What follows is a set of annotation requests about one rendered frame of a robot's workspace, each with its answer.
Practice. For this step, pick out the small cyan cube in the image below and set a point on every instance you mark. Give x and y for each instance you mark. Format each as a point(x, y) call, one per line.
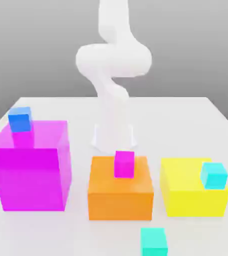
point(215, 176)

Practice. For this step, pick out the large magenta box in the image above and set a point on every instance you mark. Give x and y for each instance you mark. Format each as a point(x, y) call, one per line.
point(27, 178)

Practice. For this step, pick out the large yellow box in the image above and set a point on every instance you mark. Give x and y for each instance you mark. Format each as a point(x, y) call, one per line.
point(184, 192)

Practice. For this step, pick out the small blue cube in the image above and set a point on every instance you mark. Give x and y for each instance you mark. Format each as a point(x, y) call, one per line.
point(19, 122)

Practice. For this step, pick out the small magenta cube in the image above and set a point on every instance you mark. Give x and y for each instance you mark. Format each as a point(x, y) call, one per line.
point(124, 165)

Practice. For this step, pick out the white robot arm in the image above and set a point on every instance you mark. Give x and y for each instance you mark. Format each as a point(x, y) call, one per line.
point(113, 60)

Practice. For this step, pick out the small turquoise cube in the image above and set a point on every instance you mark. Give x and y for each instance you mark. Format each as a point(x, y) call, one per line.
point(153, 241)

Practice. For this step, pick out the large orange box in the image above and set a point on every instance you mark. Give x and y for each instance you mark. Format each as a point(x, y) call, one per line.
point(119, 198)

